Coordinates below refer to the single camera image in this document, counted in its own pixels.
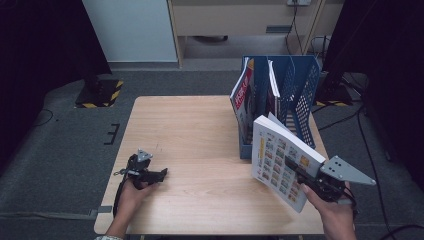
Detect left hand-held gripper cable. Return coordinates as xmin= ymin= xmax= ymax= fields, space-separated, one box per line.
xmin=112 ymin=168 xmax=131 ymax=219

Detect hand-held gripper cable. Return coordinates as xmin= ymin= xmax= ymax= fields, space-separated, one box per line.
xmin=343 ymin=186 xmax=360 ymax=218
xmin=112 ymin=168 xmax=131 ymax=219

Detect grey desk handle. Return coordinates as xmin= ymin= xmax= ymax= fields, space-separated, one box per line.
xmin=265 ymin=24 xmax=293 ymax=35

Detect thin black floor cable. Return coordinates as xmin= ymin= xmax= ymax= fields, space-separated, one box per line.
xmin=32 ymin=108 xmax=55 ymax=128

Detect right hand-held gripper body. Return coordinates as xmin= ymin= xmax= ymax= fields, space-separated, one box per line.
xmin=296 ymin=154 xmax=377 ymax=205

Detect person's left hand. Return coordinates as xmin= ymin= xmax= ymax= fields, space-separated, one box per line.
xmin=116 ymin=179 xmax=160 ymax=222

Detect striped black stand base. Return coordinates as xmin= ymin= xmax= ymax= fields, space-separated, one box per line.
xmin=73 ymin=74 xmax=125 ymax=109
xmin=314 ymin=71 xmax=354 ymax=108

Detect white cabinet panel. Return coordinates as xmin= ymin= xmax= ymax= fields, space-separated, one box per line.
xmin=82 ymin=0 xmax=179 ymax=64

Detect black socket cable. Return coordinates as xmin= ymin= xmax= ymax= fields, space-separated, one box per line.
xmin=284 ymin=3 xmax=305 ymax=57

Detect person's right hand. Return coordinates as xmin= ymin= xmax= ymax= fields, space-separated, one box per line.
xmin=301 ymin=184 xmax=358 ymax=235

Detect black curtain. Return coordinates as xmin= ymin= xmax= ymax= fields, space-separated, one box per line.
xmin=322 ymin=0 xmax=424 ymax=183
xmin=0 ymin=0 xmax=113 ymax=174

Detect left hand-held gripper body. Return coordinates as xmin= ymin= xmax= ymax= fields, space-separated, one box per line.
xmin=127 ymin=148 xmax=158 ymax=191

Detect black and red magazine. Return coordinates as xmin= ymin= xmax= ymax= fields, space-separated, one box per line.
xmin=229 ymin=57 xmax=257 ymax=145

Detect thick black floor cable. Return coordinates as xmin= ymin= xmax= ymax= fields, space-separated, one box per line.
xmin=379 ymin=224 xmax=424 ymax=240

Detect long black floor cable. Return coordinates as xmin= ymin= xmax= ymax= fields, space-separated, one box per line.
xmin=356 ymin=106 xmax=393 ymax=234

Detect blue plastic file rack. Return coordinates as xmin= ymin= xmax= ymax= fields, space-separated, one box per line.
xmin=237 ymin=54 xmax=322 ymax=160

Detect right hand-held gripper cable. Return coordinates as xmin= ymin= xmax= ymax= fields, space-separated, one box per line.
xmin=343 ymin=186 xmax=360 ymax=218

